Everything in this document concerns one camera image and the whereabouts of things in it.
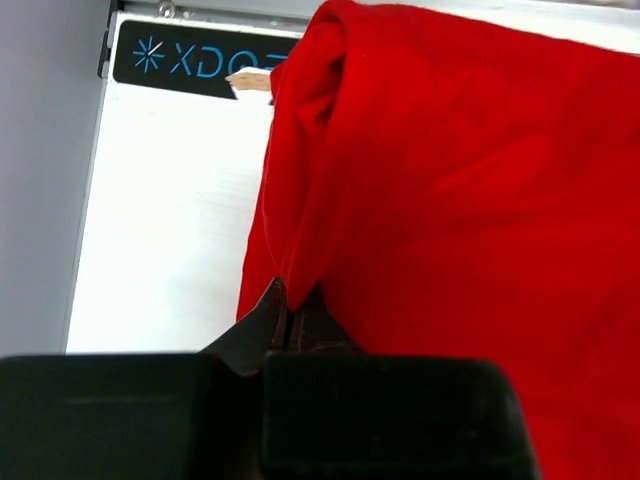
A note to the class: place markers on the beige tape scrap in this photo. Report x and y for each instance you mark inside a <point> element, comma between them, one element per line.
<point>251,84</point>

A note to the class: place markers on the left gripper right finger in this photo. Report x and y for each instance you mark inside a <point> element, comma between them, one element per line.
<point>312,329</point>

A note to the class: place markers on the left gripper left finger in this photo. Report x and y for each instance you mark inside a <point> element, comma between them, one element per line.
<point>263,329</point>

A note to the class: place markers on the red t shirt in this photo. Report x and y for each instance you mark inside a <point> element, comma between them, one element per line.
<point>459,188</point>

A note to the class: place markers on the blue table label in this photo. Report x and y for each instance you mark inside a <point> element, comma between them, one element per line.
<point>193,60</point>

